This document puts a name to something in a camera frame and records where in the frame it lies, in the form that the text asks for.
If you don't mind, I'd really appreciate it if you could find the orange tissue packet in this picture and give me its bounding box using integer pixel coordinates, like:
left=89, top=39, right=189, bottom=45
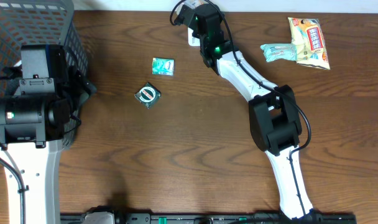
left=184, top=0, right=207, bottom=9

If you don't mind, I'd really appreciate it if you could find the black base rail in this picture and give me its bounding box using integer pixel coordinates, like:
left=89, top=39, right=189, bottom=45
left=60, top=211, right=357, bottom=224

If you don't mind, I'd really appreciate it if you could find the teal tissue packet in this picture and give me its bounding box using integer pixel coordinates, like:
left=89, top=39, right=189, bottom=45
left=152, top=58, right=175, bottom=76

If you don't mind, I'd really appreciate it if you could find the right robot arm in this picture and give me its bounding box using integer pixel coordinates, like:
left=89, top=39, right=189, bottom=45
left=170, top=1, right=313, bottom=223

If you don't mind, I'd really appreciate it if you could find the left black cable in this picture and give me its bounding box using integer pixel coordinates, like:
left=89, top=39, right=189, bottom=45
left=0, top=151, right=30, bottom=224

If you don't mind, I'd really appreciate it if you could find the yellow snack chip bag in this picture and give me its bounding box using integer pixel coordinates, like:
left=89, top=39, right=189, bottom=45
left=288, top=17, right=330, bottom=70

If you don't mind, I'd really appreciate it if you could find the black cable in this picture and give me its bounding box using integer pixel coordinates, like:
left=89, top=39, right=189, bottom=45
left=0, top=151, right=30, bottom=224
left=169, top=0, right=312, bottom=218

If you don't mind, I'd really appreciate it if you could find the light green pouch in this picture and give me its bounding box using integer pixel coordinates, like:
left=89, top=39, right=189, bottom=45
left=260, top=44, right=297, bottom=62

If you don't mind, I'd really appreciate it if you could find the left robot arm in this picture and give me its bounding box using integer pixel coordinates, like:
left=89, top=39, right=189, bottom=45
left=0, top=44, right=96, bottom=223

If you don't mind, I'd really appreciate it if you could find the dark green balm box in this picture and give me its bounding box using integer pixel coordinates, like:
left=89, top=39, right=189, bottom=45
left=134, top=82, right=161, bottom=109

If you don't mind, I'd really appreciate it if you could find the grey plastic shopping basket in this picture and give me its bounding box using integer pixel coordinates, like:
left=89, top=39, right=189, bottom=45
left=0, top=1, right=88, bottom=148

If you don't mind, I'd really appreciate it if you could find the right black cable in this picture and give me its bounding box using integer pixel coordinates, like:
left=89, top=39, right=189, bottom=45
left=169, top=0, right=312, bottom=218

